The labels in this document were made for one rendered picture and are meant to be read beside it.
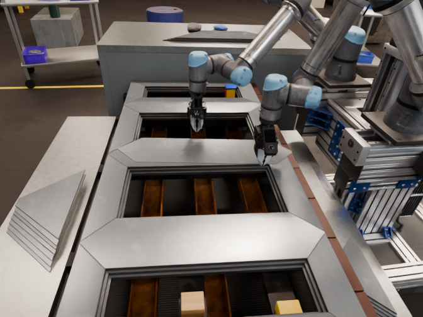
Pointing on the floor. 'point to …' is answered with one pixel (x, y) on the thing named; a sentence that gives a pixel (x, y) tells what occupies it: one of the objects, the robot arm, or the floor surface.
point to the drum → (164, 14)
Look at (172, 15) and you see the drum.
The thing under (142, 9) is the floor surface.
